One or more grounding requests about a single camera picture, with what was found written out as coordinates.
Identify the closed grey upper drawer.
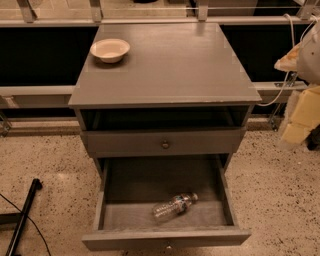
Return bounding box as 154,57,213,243
81,128,245,158

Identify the white hanging cable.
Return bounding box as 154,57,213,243
255,13,320,108

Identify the grey wooden cabinet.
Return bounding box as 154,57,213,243
68,22,263,178

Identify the white ceramic bowl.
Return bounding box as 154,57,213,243
90,39,130,64

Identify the thin black floor cable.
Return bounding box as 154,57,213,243
0,193,53,256

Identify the metal railing frame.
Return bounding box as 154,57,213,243
0,0,320,134

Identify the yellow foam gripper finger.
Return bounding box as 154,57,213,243
274,44,300,72
279,84,320,149

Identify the clear plastic water bottle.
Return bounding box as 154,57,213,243
152,193,199,223

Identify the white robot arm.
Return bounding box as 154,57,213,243
274,22,320,148

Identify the open grey middle drawer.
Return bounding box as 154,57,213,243
82,155,251,251

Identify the round metal drawer knob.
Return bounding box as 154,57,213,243
162,141,170,149

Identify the black stand leg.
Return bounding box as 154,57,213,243
0,179,42,256

